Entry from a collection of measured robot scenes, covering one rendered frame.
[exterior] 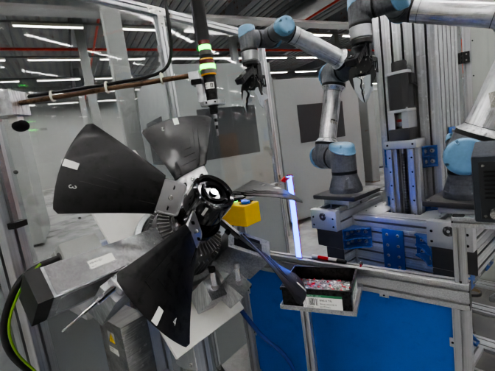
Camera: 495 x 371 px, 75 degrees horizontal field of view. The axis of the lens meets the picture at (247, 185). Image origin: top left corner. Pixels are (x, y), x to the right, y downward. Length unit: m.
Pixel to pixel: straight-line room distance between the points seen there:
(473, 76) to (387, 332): 1.70
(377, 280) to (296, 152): 3.74
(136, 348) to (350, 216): 1.01
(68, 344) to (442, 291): 1.35
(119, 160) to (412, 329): 1.03
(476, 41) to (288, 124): 2.81
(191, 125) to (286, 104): 3.74
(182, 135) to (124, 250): 0.40
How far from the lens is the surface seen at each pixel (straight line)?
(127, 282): 0.64
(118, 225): 1.04
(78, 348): 1.61
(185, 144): 1.02
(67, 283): 0.80
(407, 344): 1.30
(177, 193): 0.87
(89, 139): 0.86
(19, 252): 1.31
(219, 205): 0.84
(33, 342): 1.35
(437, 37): 1.57
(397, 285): 1.18
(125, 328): 1.14
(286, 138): 4.71
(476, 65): 2.48
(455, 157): 1.17
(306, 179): 4.92
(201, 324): 0.98
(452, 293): 1.15
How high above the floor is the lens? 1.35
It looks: 8 degrees down
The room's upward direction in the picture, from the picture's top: 8 degrees counter-clockwise
